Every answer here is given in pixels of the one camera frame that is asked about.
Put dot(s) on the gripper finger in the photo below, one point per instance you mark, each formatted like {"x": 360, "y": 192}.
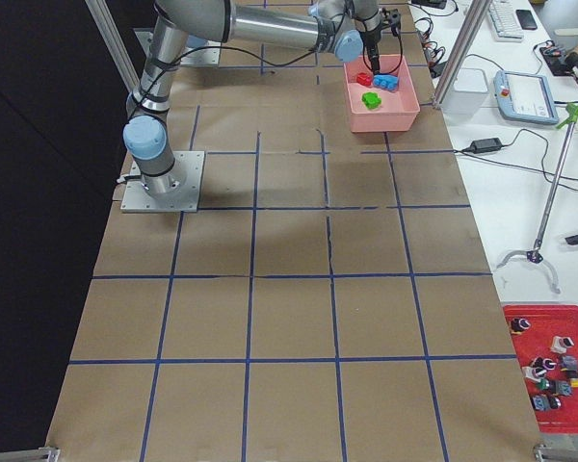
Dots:
{"x": 374, "y": 58}

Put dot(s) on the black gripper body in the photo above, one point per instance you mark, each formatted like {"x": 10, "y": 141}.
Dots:
{"x": 370, "y": 40}

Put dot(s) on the red block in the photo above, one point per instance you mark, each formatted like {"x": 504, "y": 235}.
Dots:
{"x": 365, "y": 79}

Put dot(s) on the blue block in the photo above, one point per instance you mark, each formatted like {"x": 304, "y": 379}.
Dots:
{"x": 385, "y": 82}

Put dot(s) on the green block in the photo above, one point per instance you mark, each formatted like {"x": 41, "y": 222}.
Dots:
{"x": 371, "y": 100}

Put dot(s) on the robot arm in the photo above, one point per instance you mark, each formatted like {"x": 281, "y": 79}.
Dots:
{"x": 346, "y": 29}

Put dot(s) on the pink plastic box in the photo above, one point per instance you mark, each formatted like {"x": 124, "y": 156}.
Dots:
{"x": 398, "y": 109}

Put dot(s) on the white square box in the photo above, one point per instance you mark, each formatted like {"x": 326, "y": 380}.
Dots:
{"x": 466, "y": 96}

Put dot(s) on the white keyboard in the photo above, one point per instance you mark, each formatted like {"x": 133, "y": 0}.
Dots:
{"x": 503, "y": 21}

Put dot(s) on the black power adapter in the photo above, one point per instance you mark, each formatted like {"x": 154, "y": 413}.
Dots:
{"x": 485, "y": 145}

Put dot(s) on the black smartphone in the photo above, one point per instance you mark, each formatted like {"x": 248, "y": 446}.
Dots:
{"x": 526, "y": 20}

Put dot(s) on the teach pendant tablet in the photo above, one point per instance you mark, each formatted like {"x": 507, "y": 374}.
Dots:
{"x": 524, "y": 97}

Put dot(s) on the reacher grabber tool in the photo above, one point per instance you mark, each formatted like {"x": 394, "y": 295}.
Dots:
{"x": 533, "y": 255}

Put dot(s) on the aluminium frame post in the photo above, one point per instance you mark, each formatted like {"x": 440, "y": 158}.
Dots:
{"x": 467, "y": 33}

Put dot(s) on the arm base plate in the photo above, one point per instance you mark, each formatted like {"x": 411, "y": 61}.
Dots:
{"x": 176, "y": 191}
{"x": 202, "y": 55}

